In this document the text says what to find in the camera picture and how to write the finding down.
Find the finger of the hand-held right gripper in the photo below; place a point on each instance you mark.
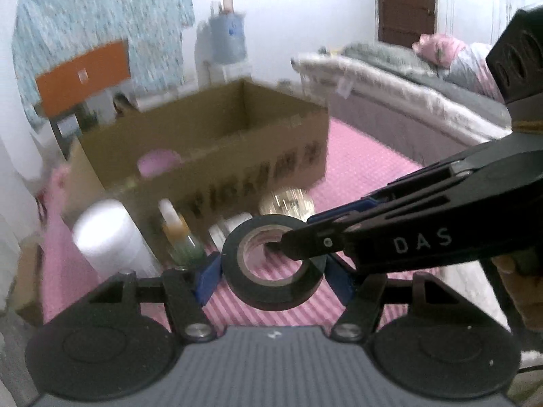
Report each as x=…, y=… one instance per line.
x=309, y=243
x=348, y=212

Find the black tape roll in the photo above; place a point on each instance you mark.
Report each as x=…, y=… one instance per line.
x=275, y=292

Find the brown cardboard piece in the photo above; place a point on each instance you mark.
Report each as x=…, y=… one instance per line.
x=27, y=284

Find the pink pillow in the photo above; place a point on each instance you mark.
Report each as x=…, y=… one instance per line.
x=445, y=51

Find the gold lid jar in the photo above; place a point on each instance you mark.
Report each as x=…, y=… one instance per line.
x=288, y=205

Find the blue water jug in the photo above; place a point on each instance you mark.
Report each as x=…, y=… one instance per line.
x=229, y=38

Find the brown wooden door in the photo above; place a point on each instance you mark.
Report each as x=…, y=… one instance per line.
x=407, y=4

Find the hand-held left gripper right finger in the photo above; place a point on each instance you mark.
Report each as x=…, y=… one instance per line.
x=339, y=282

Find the green dropper bottle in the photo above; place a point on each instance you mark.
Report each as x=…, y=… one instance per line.
x=182, y=241

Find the small white tube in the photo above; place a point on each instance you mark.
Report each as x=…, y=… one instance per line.
x=222, y=231

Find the brown cardboard box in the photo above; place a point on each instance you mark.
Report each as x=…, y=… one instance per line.
x=237, y=165

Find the grey mattress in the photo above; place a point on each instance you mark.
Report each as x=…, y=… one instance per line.
x=382, y=123

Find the orange top product box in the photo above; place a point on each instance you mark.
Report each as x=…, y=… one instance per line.
x=85, y=76

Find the purple plastic lid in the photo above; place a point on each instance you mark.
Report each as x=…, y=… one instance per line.
x=159, y=163

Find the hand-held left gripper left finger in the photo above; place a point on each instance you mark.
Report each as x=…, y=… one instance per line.
x=208, y=277

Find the grey blanket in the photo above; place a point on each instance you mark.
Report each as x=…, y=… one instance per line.
x=382, y=57

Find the person's right hand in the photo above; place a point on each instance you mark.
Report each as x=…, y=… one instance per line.
x=528, y=301

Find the white supplement bottle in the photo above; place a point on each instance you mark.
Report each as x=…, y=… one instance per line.
x=110, y=241

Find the pink checkered tablecloth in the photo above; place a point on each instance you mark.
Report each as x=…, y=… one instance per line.
x=365, y=169

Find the blue patterned hanging cloth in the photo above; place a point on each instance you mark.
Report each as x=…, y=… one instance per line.
x=106, y=8

